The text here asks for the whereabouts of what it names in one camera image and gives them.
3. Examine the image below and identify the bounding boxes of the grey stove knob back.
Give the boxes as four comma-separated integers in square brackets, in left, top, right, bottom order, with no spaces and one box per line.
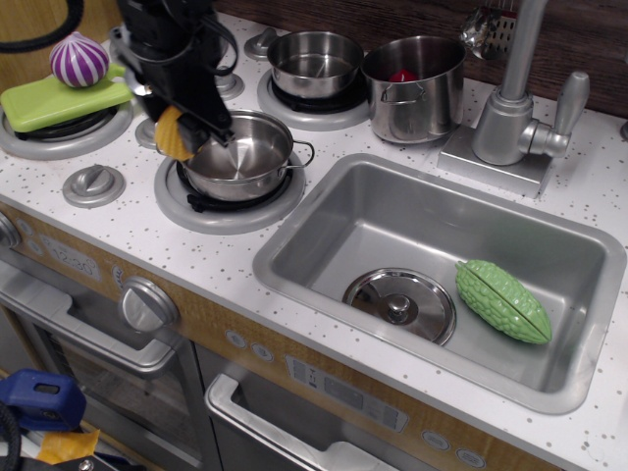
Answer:
[244,27,279,61]

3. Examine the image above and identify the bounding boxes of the grey stove knob left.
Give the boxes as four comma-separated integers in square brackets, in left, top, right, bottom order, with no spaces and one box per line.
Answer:
[134,118,156,150]

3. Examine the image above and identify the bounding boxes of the purple striped toy onion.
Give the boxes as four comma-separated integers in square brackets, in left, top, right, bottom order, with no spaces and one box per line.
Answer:
[49,31,110,88]

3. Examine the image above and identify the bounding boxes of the red toy in pot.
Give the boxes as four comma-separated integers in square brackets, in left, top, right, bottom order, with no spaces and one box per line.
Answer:
[388,69,418,82]

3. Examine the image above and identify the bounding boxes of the grey stove knob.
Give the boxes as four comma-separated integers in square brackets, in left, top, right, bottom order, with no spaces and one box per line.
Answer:
[244,27,279,61]
[62,165,126,208]
[214,72,244,100]
[134,118,156,150]

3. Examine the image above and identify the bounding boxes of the steel pot lid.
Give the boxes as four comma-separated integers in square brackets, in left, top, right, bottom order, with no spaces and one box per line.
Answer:
[342,268,456,345]

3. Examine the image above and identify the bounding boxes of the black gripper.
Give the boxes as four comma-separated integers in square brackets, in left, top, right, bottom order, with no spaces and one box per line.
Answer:
[110,26,234,153]

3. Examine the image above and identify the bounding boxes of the small steel saucepan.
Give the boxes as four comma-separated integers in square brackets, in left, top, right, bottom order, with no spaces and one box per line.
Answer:
[267,31,364,99]

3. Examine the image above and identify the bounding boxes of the yellow tape piece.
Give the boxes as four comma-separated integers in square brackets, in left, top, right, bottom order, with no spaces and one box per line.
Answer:
[36,430,100,465]

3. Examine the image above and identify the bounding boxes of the silver dial far left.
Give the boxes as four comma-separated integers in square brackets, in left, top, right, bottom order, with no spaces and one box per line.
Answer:
[0,213,22,248]

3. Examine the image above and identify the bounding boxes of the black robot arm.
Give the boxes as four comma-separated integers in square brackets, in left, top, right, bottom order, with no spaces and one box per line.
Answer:
[111,1,238,153]

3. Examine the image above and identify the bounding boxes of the back right stove burner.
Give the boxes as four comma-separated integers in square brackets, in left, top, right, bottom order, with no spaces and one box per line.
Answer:
[257,70,369,131]

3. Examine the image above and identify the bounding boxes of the tall steel pot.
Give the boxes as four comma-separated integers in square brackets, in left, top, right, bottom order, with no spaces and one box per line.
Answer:
[361,36,466,144]

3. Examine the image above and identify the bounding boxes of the grey stove knob middle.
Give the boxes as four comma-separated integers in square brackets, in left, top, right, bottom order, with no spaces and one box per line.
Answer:
[214,72,244,100]

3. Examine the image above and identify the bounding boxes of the silver oven dial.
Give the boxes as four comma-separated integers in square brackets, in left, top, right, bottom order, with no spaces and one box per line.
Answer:
[118,276,180,334]

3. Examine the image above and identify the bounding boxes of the front left stove burner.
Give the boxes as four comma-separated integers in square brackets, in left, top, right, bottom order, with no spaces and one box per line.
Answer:
[1,103,133,161]

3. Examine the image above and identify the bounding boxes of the green toy cutting board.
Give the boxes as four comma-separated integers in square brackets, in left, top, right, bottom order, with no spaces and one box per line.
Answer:
[1,64,133,132]

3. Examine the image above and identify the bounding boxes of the black cable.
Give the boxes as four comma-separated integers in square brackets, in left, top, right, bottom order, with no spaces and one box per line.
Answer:
[0,0,85,54]

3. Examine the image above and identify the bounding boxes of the grey stove knob front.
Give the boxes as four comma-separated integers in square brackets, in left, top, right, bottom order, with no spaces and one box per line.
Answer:
[62,165,126,208]

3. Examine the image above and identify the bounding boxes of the silver toy faucet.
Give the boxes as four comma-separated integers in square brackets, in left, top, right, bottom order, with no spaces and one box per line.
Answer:
[438,1,590,198]

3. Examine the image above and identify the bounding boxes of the stove burner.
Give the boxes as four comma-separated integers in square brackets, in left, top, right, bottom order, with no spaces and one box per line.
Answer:
[154,159,305,236]
[257,70,369,131]
[1,103,133,161]

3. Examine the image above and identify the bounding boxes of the yellow toy corn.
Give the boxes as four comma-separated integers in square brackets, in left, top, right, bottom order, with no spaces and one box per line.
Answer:
[154,106,193,161]

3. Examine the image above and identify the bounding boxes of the green toy bitter gourd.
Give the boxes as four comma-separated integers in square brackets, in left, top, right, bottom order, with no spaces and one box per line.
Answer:
[455,259,552,344]

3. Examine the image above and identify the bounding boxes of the hanging metal utensils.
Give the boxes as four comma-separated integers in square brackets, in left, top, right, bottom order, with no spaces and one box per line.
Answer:
[459,1,517,61]

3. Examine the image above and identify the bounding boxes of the silver dishwasher door handle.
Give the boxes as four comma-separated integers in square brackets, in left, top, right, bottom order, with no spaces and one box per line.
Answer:
[204,374,393,470]

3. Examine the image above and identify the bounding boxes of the front right stove burner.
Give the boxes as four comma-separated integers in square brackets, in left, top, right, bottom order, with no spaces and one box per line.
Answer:
[154,159,305,236]

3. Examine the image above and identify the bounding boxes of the blue clamp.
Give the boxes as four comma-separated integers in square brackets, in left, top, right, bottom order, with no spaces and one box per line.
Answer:
[1,369,86,432]

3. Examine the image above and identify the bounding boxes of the grey sink basin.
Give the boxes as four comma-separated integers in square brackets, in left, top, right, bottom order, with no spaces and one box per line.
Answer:
[253,153,627,414]

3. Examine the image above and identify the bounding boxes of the silver oven door handle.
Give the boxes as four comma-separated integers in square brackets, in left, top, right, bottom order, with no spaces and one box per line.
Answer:
[1,262,177,379]

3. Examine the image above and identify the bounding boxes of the steel pan with handles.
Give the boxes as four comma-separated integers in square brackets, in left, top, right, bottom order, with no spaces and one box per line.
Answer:
[183,111,315,202]

